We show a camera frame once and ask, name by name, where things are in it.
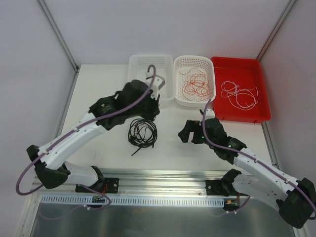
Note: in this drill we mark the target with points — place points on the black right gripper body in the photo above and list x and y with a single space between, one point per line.
196 133

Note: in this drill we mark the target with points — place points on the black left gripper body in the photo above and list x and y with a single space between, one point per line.
153 106

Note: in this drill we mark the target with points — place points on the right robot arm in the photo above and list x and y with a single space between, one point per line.
293 199

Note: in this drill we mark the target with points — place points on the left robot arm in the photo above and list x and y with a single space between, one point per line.
51 165

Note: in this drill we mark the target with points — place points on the red plastic tray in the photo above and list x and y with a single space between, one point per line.
240 91

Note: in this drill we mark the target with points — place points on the rectangular white perforated basket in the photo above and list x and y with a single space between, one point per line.
138 65

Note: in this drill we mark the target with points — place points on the round white perforated basket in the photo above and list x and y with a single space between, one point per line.
194 81

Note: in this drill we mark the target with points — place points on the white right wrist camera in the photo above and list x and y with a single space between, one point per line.
209 114

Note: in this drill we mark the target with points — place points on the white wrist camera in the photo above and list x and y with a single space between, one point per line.
209 114
158 84

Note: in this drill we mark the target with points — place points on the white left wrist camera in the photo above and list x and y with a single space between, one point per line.
158 84

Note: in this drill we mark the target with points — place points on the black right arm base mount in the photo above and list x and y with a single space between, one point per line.
224 186

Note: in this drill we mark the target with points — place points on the aluminium rail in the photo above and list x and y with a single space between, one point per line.
161 183

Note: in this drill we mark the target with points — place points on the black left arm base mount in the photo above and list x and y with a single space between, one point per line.
104 184

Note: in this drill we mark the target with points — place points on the white slotted cable duct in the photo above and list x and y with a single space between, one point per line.
134 201

